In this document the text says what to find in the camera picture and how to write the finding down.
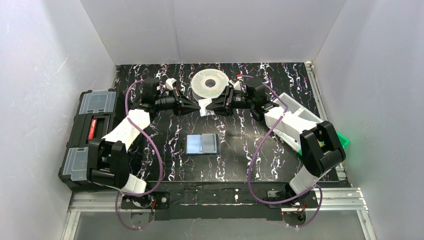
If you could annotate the white filament spool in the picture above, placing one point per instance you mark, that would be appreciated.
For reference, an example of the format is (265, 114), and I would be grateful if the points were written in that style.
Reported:
(208, 84)

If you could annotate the green plastic bin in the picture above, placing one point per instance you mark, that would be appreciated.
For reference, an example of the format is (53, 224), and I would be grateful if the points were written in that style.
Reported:
(343, 140)

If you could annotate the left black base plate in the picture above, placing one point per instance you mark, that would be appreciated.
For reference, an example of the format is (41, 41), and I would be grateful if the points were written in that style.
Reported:
(158, 200)

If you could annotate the white printed credit card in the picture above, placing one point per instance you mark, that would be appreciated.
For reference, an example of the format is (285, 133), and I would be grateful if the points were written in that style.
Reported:
(203, 103)

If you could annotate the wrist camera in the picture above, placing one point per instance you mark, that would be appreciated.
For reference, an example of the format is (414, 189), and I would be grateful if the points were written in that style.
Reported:
(150, 87)
(256, 92)

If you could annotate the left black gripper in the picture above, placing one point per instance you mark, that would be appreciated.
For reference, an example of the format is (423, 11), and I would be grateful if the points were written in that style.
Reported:
(178, 103)

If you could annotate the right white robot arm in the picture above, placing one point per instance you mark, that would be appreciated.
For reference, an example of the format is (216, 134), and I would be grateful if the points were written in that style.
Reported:
(320, 145)

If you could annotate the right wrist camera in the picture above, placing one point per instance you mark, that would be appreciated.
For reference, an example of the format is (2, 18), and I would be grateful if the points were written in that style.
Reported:
(256, 92)

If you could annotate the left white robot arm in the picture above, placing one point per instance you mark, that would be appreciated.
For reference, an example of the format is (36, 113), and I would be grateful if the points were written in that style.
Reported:
(108, 161)

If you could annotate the black plastic toolbox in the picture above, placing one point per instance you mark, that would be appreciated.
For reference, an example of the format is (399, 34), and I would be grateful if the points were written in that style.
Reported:
(98, 113)

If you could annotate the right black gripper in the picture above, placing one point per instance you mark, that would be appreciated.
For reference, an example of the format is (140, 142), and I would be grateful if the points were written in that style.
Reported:
(227, 101)

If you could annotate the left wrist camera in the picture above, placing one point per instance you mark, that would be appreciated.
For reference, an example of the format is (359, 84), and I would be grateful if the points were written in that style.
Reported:
(150, 87)

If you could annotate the aluminium frame rail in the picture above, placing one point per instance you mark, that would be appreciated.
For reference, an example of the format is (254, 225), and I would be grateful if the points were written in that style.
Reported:
(333, 199)

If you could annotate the white plastic bin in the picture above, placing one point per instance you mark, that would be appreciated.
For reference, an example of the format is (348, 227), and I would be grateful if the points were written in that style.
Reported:
(296, 119)

